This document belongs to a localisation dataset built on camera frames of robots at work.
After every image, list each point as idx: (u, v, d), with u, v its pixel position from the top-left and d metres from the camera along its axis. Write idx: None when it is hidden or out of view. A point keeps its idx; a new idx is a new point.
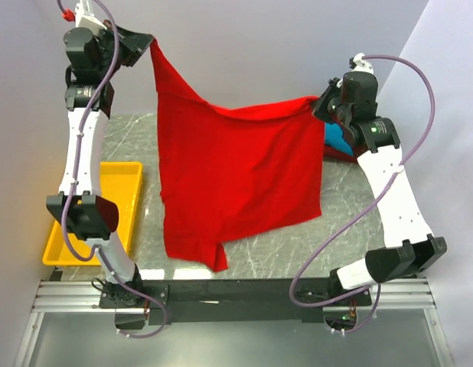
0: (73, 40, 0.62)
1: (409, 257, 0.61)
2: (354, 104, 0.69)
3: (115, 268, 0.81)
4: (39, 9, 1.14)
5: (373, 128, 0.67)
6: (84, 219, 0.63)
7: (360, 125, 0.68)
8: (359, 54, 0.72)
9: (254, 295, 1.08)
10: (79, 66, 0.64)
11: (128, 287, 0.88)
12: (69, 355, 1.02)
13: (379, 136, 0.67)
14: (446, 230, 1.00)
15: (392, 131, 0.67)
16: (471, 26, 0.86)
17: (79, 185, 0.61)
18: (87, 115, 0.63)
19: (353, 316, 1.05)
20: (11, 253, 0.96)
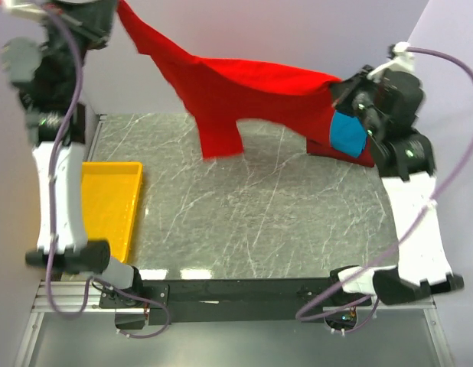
0: (16, 66, 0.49)
1: (422, 296, 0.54)
2: (389, 118, 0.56)
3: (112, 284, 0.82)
4: None
5: (408, 152, 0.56)
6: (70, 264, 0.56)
7: (394, 144, 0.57)
8: (403, 43, 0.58)
9: (254, 295, 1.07)
10: (34, 94, 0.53)
11: (128, 294, 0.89)
12: (68, 355, 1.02)
13: (413, 161, 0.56)
14: (448, 230, 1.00)
15: (428, 155, 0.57)
16: None
17: (60, 239, 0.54)
18: (56, 156, 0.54)
19: (353, 316, 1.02)
20: (11, 253, 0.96)
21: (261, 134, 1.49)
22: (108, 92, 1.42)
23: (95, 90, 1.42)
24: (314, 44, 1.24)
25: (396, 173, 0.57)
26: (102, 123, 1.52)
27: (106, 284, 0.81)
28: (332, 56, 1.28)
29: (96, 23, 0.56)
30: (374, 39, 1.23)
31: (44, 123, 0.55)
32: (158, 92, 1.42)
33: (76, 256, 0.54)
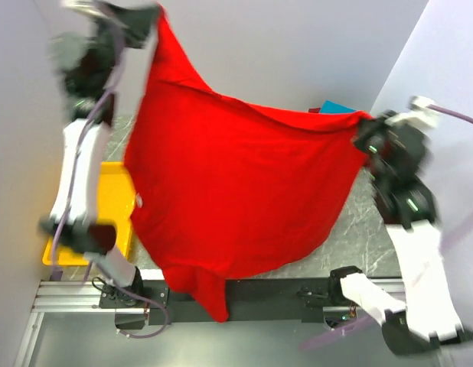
0: (64, 57, 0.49)
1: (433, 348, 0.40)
2: (396, 173, 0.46)
3: (113, 276, 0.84)
4: (39, 10, 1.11)
5: (409, 202, 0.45)
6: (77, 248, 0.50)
7: (396, 196, 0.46)
8: (426, 99, 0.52)
9: (254, 295, 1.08)
10: (76, 81, 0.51)
11: (127, 292, 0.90)
12: (68, 355, 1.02)
13: (415, 213, 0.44)
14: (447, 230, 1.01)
15: (432, 205, 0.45)
16: (472, 27, 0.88)
17: (73, 209, 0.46)
18: (86, 134, 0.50)
19: (353, 316, 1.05)
20: (12, 251, 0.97)
21: None
22: None
23: None
24: (313, 45, 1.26)
25: (399, 221, 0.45)
26: None
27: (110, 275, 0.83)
28: (331, 54, 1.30)
29: (135, 30, 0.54)
30: (374, 39, 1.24)
31: (80, 105, 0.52)
32: None
33: (86, 232, 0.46)
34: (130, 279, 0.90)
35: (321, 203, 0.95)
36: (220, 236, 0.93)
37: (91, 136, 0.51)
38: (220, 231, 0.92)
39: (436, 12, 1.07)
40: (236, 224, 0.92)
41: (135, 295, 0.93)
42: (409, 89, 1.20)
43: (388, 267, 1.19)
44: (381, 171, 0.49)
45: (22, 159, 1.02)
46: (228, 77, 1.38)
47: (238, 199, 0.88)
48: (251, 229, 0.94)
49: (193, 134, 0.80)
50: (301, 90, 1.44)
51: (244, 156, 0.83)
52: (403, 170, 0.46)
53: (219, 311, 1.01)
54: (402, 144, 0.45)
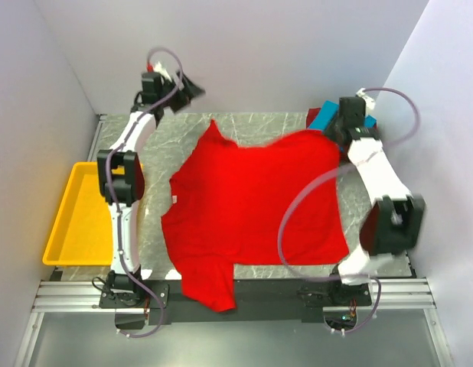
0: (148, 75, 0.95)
1: (388, 206, 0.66)
2: (344, 117, 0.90)
3: (124, 248, 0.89)
4: (40, 10, 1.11)
5: (357, 129, 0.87)
6: (118, 184, 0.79)
7: (347, 129, 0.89)
8: (360, 90, 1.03)
9: (255, 295, 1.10)
10: (146, 91, 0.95)
11: (133, 278, 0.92)
12: (67, 355, 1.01)
13: (361, 134, 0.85)
14: (447, 230, 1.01)
15: (373, 131, 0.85)
16: None
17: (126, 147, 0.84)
18: (142, 115, 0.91)
19: (353, 316, 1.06)
20: (12, 252, 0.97)
21: (261, 134, 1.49)
22: (109, 91, 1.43)
23: (96, 90, 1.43)
24: (314, 45, 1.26)
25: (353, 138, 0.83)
26: (102, 123, 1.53)
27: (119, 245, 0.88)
28: (331, 55, 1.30)
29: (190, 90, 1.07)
30: (375, 39, 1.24)
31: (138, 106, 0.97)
32: None
33: (131, 159, 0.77)
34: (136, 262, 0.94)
35: (305, 219, 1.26)
36: (232, 238, 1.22)
37: (145, 118, 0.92)
38: (232, 233, 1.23)
39: (436, 12, 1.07)
40: (241, 228, 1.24)
41: (140, 288, 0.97)
42: (409, 89, 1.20)
43: (388, 267, 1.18)
44: (343, 130, 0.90)
45: (22, 158, 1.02)
46: (229, 78, 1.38)
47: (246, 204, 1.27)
48: (253, 235, 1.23)
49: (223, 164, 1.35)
50: (301, 91, 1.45)
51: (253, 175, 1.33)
52: (350, 115, 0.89)
53: (224, 300, 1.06)
54: (345, 99, 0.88)
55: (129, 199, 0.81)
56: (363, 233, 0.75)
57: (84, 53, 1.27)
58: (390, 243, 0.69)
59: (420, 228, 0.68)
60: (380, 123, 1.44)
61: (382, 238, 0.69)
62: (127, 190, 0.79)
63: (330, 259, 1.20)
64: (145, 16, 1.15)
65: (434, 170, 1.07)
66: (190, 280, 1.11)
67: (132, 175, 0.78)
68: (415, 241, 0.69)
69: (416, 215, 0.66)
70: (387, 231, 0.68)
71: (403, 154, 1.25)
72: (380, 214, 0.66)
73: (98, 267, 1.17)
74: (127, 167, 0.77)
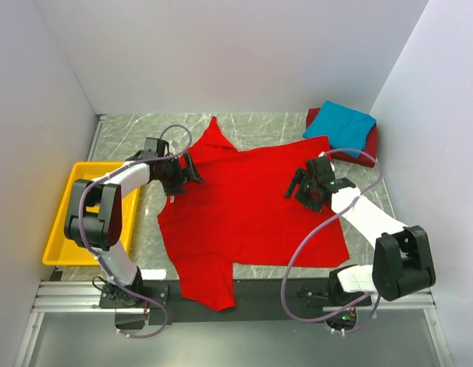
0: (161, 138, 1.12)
1: (391, 243, 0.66)
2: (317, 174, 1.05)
3: (114, 273, 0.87)
4: (39, 10, 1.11)
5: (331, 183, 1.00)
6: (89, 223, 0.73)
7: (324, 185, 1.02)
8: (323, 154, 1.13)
9: (254, 295, 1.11)
10: None
11: (128, 291, 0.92)
12: (68, 355, 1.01)
13: (337, 184, 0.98)
14: (446, 231, 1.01)
15: (346, 180, 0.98)
16: None
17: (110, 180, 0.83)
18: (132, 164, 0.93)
19: (353, 316, 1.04)
20: (12, 252, 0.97)
21: (261, 134, 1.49)
22: (108, 91, 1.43)
23: (96, 90, 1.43)
24: (314, 45, 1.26)
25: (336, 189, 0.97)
26: (102, 123, 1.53)
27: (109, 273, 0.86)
28: (331, 55, 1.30)
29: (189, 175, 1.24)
30: (375, 40, 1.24)
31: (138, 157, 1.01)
32: (158, 91, 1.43)
33: (110, 191, 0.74)
34: (128, 281, 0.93)
35: (303, 220, 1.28)
36: (230, 239, 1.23)
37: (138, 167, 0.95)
38: (231, 235, 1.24)
39: (436, 12, 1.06)
40: (239, 229, 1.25)
41: (136, 293, 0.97)
42: (409, 91, 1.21)
43: None
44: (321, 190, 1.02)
45: (22, 159, 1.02)
46: (229, 78, 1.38)
47: (245, 206, 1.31)
48: (252, 235, 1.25)
49: (222, 169, 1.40)
50: (301, 91, 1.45)
51: (251, 179, 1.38)
52: (322, 172, 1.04)
53: (224, 300, 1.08)
54: (311, 162, 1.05)
55: (102, 243, 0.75)
56: (376, 283, 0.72)
57: (83, 53, 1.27)
58: (409, 283, 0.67)
59: (430, 254, 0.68)
60: (379, 123, 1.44)
61: (400, 279, 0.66)
62: (98, 232, 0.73)
63: (327, 261, 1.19)
64: (145, 17, 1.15)
65: (432, 170, 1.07)
66: (189, 281, 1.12)
67: (108, 209, 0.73)
68: (431, 271, 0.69)
69: (422, 245, 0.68)
70: (402, 271, 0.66)
71: (402, 155, 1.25)
72: (388, 254, 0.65)
73: (98, 267, 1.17)
74: (104, 202, 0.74)
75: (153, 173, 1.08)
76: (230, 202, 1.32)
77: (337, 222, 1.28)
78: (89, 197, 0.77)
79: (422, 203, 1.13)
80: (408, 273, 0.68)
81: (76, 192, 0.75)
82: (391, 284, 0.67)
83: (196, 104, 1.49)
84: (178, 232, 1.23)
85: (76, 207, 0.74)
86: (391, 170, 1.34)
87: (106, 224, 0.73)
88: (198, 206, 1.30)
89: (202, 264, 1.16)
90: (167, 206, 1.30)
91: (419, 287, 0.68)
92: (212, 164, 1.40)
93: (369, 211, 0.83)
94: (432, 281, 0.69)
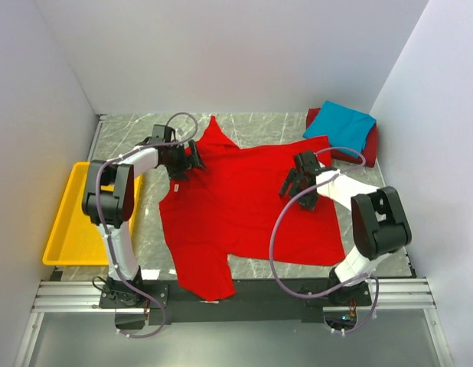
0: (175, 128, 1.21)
1: (363, 198, 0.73)
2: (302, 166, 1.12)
3: (119, 262, 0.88)
4: (40, 10, 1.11)
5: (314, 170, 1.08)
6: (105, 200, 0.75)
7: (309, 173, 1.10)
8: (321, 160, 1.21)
9: (254, 295, 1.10)
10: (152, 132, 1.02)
11: (129, 285, 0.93)
12: (68, 355, 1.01)
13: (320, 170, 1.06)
14: (447, 231, 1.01)
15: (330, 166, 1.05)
16: None
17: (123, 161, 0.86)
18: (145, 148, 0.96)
19: (353, 316, 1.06)
20: (12, 251, 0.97)
21: (261, 134, 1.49)
22: (108, 91, 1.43)
23: (96, 90, 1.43)
24: (314, 45, 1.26)
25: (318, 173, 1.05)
26: (102, 123, 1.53)
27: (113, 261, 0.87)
28: (331, 55, 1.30)
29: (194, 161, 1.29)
30: (375, 40, 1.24)
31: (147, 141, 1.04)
32: (158, 91, 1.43)
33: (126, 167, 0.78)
34: (128, 274, 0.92)
35: (301, 215, 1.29)
36: (229, 230, 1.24)
37: (148, 151, 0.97)
38: (230, 226, 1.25)
39: (436, 12, 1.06)
40: (239, 222, 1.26)
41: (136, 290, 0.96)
42: (409, 90, 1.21)
43: (388, 267, 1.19)
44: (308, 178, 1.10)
45: (21, 159, 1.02)
46: (229, 79, 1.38)
47: (245, 199, 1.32)
48: (252, 227, 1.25)
49: (223, 164, 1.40)
50: (301, 91, 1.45)
51: (252, 172, 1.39)
52: (308, 164, 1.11)
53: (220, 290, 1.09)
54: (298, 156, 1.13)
55: (116, 219, 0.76)
56: (358, 245, 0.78)
57: (83, 53, 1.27)
58: (386, 237, 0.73)
59: (402, 211, 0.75)
60: (380, 123, 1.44)
61: (375, 232, 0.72)
62: (113, 207, 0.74)
63: (324, 261, 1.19)
64: (145, 18, 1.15)
65: (432, 170, 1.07)
66: (187, 271, 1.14)
67: (123, 186, 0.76)
68: (406, 226, 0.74)
69: (394, 202, 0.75)
70: (376, 225, 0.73)
71: (402, 154, 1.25)
72: (361, 207, 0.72)
73: (99, 267, 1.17)
74: (120, 180, 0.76)
75: (161, 158, 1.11)
76: (231, 194, 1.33)
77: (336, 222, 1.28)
78: (104, 177, 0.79)
79: (423, 203, 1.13)
80: (384, 229, 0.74)
81: (91, 170, 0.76)
82: (368, 239, 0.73)
83: (195, 104, 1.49)
84: (178, 222, 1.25)
85: (93, 184, 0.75)
86: (391, 170, 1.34)
87: (122, 200, 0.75)
88: (199, 204, 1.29)
89: (200, 254, 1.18)
90: (170, 195, 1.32)
91: (396, 242, 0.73)
92: (213, 163, 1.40)
93: (345, 183, 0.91)
94: (409, 237, 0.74)
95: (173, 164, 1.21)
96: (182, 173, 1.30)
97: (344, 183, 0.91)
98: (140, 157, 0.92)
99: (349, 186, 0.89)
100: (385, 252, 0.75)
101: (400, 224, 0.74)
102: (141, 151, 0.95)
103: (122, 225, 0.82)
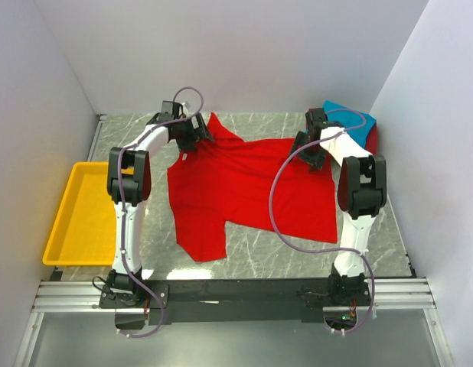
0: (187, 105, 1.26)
1: (353, 160, 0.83)
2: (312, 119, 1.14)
3: (126, 248, 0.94)
4: (39, 9, 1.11)
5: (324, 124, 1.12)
6: (127, 183, 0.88)
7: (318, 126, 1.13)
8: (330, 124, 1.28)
9: (255, 294, 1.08)
10: None
11: (134, 279, 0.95)
12: (67, 355, 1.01)
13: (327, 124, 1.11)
14: (447, 230, 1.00)
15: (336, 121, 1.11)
16: None
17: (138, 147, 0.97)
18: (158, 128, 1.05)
19: (353, 316, 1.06)
20: (12, 251, 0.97)
21: (261, 133, 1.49)
22: (108, 91, 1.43)
23: (96, 90, 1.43)
24: (314, 45, 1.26)
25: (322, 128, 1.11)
26: (102, 123, 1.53)
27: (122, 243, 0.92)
28: (331, 55, 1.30)
29: (203, 133, 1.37)
30: (375, 40, 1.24)
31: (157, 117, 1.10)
32: (157, 91, 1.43)
33: (141, 157, 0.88)
34: (135, 266, 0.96)
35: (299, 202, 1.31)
36: (229, 208, 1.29)
37: (159, 131, 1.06)
38: (229, 210, 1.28)
39: (436, 11, 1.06)
40: (238, 199, 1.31)
41: (138, 287, 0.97)
42: (409, 89, 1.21)
43: (388, 267, 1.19)
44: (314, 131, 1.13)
45: (21, 159, 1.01)
46: (229, 79, 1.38)
47: (247, 173, 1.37)
48: (249, 201, 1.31)
49: (226, 156, 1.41)
50: (301, 91, 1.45)
51: (256, 151, 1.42)
52: (317, 118, 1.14)
53: (214, 253, 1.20)
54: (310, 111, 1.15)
55: (135, 197, 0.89)
56: (341, 200, 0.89)
57: (83, 53, 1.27)
58: (363, 197, 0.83)
59: (384, 178, 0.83)
60: (380, 123, 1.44)
61: (355, 192, 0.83)
62: (134, 189, 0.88)
63: (318, 237, 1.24)
64: (145, 18, 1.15)
65: (432, 169, 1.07)
66: (184, 236, 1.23)
67: (141, 173, 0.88)
68: (383, 193, 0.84)
69: (380, 169, 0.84)
70: (358, 186, 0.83)
71: (402, 154, 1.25)
72: (349, 169, 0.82)
73: (98, 267, 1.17)
74: (138, 165, 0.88)
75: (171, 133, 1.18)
76: (233, 167, 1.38)
77: (332, 204, 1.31)
78: (123, 160, 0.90)
79: (423, 202, 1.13)
80: (364, 190, 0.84)
81: (112, 159, 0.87)
82: (347, 196, 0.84)
83: (195, 103, 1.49)
84: (181, 190, 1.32)
85: (115, 171, 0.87)
86: (391, 170, 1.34)
87: (141, 184, 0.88)
88: (201, 194, 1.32)
89: (198, 226, 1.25)
90: (178, 163, 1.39)
91: (371, 203, 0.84)
92: (216, 155, 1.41)
93: (346, 144, 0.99)
94: (383, 201, 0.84)
95: (182, 138, 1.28)
96: (190, 144, 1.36)
97: (344, 144, 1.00)
98: (152, 140, 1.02)
99: (350, 147, 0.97)
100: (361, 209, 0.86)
101: (380, 188, 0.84)
102: (153, 131, 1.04)
103: (140, 205, 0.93)
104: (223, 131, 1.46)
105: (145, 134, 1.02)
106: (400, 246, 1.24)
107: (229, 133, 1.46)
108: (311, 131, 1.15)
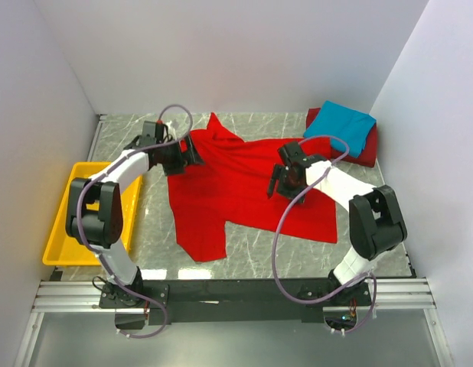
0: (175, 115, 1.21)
1: (362, 202, 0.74)
2: (290, 157, 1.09)
3: (115, 271, 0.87)
4: (39, 11, 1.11)
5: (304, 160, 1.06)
6: (92, 224, 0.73)
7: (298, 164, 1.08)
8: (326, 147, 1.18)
9: (254, 295, 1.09)
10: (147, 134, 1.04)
11: (128, 290, 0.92)
12: (67, 355, 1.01)
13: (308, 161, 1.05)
14: (448, 231, 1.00)
15: (318, 157, 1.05)
16: None
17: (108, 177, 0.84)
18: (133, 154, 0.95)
19: (353, 316, 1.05)
20: (12, 252, 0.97)
21: (261, 133, 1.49)
22: (108, 91, 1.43)
23: (96, 90, 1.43)
24: (314, 45, 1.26)
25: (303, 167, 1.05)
26: (102, 123, 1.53)
27: (109, 271, 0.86)
28: (331, 55, 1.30)
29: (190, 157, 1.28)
30: (375, 40, 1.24)
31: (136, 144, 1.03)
32: (157, 91, 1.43)
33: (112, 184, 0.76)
34: (129, 280, 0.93)
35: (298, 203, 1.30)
36: (229, 207, 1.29)
37: (136, 157, 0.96)
38: (229, 210, 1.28)
39: (437, 11, 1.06)
40: (237, 199, 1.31)
41: (135, 292, 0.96)
42: (409, 89, 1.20)
43: (388, 267, 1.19)
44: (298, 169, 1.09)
45: (21, 159, 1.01)
46: (228, 79, 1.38)
47: (247, 173, 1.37)
48: (249, 200, 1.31)
49: (226, 155, 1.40)
50: (301, 91, 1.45)
51: (255, 151, 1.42)
52: (294, 154, 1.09)
53: (214, 253, 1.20)
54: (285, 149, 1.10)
55: (103, 241, 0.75)
56: (354, 245, 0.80)
57: (83, 53, 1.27)
58: (383, 238, 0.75)
59: (399, 210, 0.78)
60: (380, 123, 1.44)
61: (374, 235, 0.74)
62: (98, 230, 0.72)
63: (318, 237, 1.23)
64: (144, 19, 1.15)
65: (432, 168, 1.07)
66: (185, 236, 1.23)
67: (107, 209, 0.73)
68: (402, 225, 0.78)
69: (391, 201, 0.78)
70: (375, 228, 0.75)
71: (402, 154, 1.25)
72: (360, 212, 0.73)
73: (98, 267, 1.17)
74: (103, 200, 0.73)
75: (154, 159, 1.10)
76: (233, 167, 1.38)
77: (331, 205, 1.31)
78: (89, 194, 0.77)
79: (423, 203, 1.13)
80: (381, 230, 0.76)
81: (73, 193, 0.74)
82: (367, 241, 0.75)
83: (195, 103, 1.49)
84: (181, 190, 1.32)
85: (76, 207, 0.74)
86: (391, 170, 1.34)
87: (107, 223, 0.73)
88: (200, 194, 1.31)
89: (199, 226, 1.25)
90: None
91: (392, 241, 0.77)
92: (216, 154, 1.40)
93: (339, 178, 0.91)
94: (404, 234, 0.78)
95: (167, 161, 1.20)
96: (178, 169, 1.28)
97: (335, 180, 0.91)
98: (127, 167, 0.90)
99: (345, 182, 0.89)
100: (382, 251, 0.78)
101: (397, 222, 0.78)
102: (128, 159, 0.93)
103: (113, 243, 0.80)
104: (223, 131, 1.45)
105: (119, 161, 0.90)
106: (400, 245, 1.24)
107: (229, 132, 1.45)
108: (293, 170, 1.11)
